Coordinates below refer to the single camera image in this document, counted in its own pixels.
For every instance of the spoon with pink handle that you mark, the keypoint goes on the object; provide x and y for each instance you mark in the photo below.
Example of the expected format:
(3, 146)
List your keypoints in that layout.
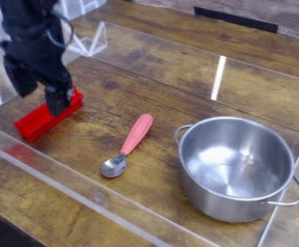
(116, 165)

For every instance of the clear acrylic triangle bracket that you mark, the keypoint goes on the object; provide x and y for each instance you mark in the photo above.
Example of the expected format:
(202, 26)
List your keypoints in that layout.
(86, 46)

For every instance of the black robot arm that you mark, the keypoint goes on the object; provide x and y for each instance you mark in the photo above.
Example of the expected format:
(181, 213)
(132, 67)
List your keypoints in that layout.
(28, 17)

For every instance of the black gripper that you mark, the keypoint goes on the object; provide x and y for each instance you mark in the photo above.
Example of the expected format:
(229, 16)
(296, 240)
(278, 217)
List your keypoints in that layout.
(33, 61)

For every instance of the red rectangular block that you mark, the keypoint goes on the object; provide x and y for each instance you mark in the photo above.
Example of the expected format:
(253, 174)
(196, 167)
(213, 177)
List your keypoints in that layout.
(38, 122)

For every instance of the black strip on table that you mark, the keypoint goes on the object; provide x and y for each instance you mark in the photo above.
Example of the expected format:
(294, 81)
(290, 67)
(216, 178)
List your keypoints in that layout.
(240, 20)

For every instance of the silver steel pot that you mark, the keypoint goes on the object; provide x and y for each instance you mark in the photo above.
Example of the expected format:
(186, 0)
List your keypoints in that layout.
(237, 167)

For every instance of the clear acrylic front barrier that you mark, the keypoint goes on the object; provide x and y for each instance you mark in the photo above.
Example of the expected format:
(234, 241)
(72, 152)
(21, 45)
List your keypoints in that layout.
(133, 216)

